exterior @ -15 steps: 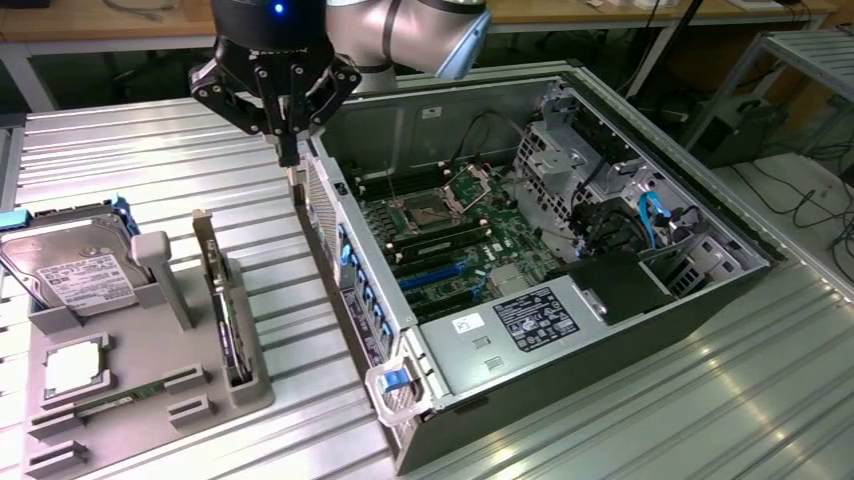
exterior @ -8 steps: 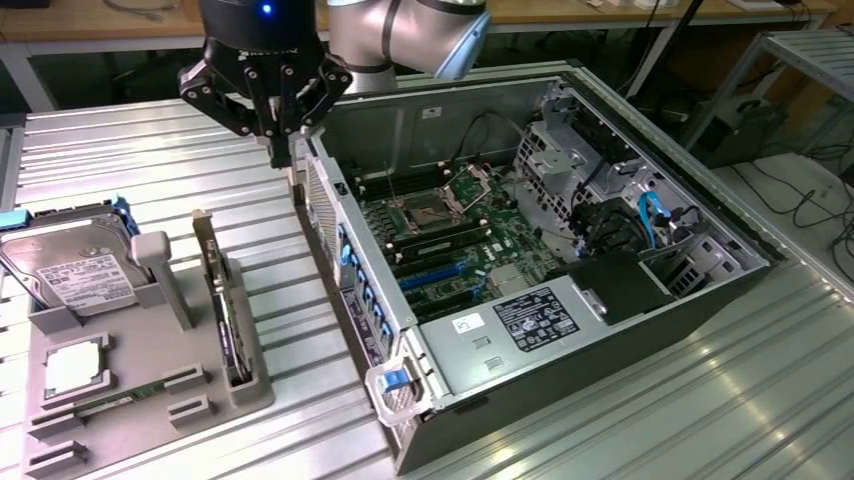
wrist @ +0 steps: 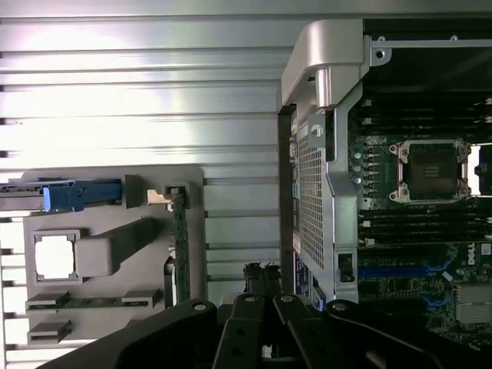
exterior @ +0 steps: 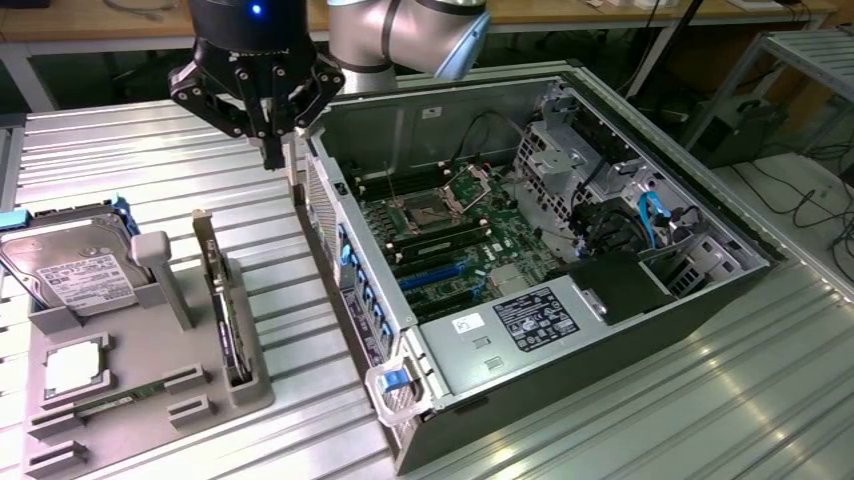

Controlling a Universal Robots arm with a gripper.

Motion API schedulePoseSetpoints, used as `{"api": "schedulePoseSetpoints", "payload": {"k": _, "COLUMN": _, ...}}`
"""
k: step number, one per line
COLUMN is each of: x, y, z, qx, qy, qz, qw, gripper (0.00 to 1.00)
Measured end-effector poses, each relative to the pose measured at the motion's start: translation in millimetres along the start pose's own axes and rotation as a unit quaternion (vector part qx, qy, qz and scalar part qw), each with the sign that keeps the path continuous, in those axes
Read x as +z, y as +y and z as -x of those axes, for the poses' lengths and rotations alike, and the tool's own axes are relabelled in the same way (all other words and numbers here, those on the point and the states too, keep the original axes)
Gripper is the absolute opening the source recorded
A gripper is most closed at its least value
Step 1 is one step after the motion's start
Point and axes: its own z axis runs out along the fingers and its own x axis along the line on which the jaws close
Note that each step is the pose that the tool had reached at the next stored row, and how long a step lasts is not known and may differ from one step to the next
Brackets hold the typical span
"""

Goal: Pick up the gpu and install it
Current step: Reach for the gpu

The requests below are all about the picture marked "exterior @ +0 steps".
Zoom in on silver CPU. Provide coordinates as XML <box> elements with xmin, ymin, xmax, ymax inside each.
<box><xmin>44</xmin><ymin>343</ymin><xmax>104</xmax><ymax>393</ymax></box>

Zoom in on grey parts rack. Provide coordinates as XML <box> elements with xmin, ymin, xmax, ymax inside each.
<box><xmin>21</xmin><ymin>231</ymin><xmax>279</xmax><ymax>477</ymax></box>

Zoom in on green motherboard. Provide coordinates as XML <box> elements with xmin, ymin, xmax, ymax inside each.
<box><xmin>346</xmin><ymin>158</ymin><xmax>583</xmax><ymax>322</ymax></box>

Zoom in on black floor cables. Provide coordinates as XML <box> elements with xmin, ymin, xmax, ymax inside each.
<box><xmin>730</xmin><ymin>142</ymin><xmax>854</xmax><ymax>251</ymax></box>

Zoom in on installed green RAM stick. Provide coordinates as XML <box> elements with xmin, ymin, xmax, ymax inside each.
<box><xmin>390</xmin><ymin>227</ymin><xmax>490</xmax><ymax>260</ymax></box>

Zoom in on grey wire loop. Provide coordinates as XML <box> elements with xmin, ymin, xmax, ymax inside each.
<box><xmin>458</xmin><ymin>111</ymin><xmax>530</xmax><ymax>169</ymax></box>

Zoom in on black power wire bundle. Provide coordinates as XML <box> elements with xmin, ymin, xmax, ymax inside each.
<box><xmin>571</xmin><ymin>198</ymin><xmax>646</xmax><ymax>259</ymax></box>

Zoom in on black expansion slot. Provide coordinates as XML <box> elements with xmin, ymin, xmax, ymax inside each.
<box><xmin>406</xmin><ymin>284</ymin><xmax>483</xmax><ymax>317</ymax></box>

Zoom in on metal disk bay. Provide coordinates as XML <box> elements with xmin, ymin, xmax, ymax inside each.
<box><xmin>514</xmin><ymin>82</ymin><xmax>646</xmax><ymax>254</ymax></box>

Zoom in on blue disk caddy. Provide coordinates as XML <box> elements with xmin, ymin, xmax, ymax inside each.
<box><xmin>0</xmin><ymin>196</ymin><xmax>146</xmax><ymax>237</ymax></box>

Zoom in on wooden desk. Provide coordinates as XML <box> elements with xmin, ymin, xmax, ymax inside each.
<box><xmin>0</xmin><ymin>0</ymin><xmax>837</xmax><ymax>112</ymax></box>

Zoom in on grey power supply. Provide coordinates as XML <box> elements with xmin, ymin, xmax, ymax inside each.
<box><xmin>415</xmin><ymin>279</ymin><xmax>610</xmax><ymax>402</ymax></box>

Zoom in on black RAM slot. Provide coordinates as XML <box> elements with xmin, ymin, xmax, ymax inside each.
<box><xmin>355</xmin><ymin>167</ymin><xmax>447</xmax><ymax>200</ymax></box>

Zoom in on metal slat table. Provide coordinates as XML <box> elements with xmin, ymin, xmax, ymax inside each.
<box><xmin>685</xmin><ymin>28</ymin><xmax>854</xmax><ymax>157</ymax></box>

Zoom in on CPU socket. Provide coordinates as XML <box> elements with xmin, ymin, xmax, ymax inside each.
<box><xmin>398</xmin><ymin>195</ymin><xmax>463</xmax><ymax>232</ymax></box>

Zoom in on metal socket cover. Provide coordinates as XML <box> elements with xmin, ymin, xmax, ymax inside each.
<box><xmin>436</xmin><ymin>166</ymin><xmax>501</xmax><ymax>205</ymax></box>

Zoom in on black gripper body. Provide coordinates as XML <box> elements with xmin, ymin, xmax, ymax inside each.
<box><xmin>188</xmin><ymin>0</ymin><xmax>318</xmax><ymax>65</ymax></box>

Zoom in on graphics card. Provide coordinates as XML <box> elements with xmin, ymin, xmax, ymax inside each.
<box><xmin>191</xmin><ymin>208</ymin><xmax>258</xmax><ymax>388</ymax></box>

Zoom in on open black PC case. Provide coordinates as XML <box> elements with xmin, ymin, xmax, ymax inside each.
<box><xmin>284</xmin><ymin>58</ymin><xmax>790</xmax><ymax>476</ymax></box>

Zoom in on grey coiled cable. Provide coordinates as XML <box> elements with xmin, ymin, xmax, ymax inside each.
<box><xmin>104</xmin><ymin>0</ymin><xmax>164</xmax><ymax>22</ymax></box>

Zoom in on blue expansion slot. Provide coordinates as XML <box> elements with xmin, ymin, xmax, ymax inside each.
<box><xmin>398</xmin><ymin>263</ymin><xmax>470</xmax><ymax>293</ymax></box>

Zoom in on blue case latch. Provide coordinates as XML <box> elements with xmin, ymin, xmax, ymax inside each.
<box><xmin>375</xmin><ymin>369</ymin><xmax>410</xmax><ymax>398</ymax></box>

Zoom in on blue data wire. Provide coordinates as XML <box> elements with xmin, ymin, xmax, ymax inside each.
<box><xmin>637</xmin><ymin>191</ymin><xmax>673</xmax><ymax>250</ymax></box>

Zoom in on black box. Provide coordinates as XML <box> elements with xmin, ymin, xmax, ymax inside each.
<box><xmin>705</xmin><ymin>98</ymin><xmax>790</xmax><ymax>170</ymax></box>

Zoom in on loose green RAM stick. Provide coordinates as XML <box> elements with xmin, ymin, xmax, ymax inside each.
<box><xmin>72</xmin><ymin>378</ymin><xmax>172</xmax><ymax>413</ymax></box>

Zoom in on hard disk with white label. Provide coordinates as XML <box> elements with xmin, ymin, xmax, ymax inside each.
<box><xmin>0</xmin><ymin>209</ymin><xmax>156</xmax><ymax>317</ymax></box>

